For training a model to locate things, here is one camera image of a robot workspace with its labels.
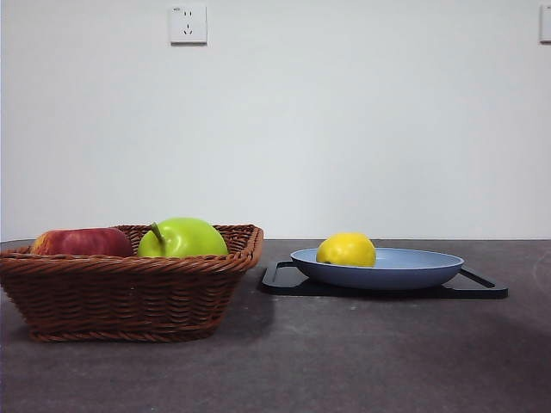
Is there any yellow lemon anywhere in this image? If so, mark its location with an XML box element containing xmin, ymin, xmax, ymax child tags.
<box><xmin>316</xmin><ymin>231</ymin><xmax>378</xmax><ymax>268</ymax></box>

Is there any blue round plate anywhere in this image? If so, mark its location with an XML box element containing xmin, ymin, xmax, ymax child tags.
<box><xmin>289</xmin><ymin>247</ymin><xmax>466</xmax><ymax>291</ymax></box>

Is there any brown woven wicker basket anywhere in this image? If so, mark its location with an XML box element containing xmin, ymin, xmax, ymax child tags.
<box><xmin>0</xmin><ymin>223</ymin><xmax>265</xmax><ymax>344</ymax></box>

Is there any black flat tray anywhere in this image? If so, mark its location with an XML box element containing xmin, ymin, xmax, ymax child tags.
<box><xmin>262</xmin><ymin>260</ymin><xmax>510</xmax><ymax>299</ymax></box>

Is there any green apple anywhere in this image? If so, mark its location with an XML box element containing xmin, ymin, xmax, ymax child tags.
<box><xmin>137</xmin><ymin>216</ymin><xmax>229</xmax><ymax>259</ymax></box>

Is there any red apple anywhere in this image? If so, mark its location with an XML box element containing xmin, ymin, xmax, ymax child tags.
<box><xmin>30</xmin><ymin>227</ymin><xmax>133</xmax><ymax>258</ymax></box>

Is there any white wall socket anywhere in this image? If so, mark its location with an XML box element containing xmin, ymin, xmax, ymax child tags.
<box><xmin>539</xmin><ymin>4</ymin><xmax>551</xmax><ymax>46</ymax></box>
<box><xmin>168</xmin><ymin>3</ymin><xmax>209</xmax><ymax>47</ymax></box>

